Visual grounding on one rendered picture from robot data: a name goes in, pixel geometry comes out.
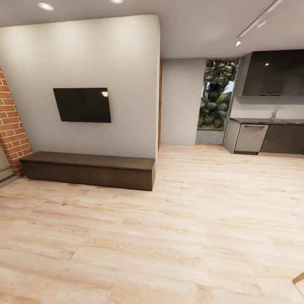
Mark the dishwasher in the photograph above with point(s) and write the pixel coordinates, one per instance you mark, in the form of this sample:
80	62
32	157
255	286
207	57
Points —
250	138

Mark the wood fireplace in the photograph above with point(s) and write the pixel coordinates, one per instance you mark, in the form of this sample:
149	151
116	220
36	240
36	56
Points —
7	174

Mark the fixed window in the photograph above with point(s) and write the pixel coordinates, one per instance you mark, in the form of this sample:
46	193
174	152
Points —
217	93

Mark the wall mounted tv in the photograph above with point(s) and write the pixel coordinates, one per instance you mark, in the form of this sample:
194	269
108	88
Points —
83	104

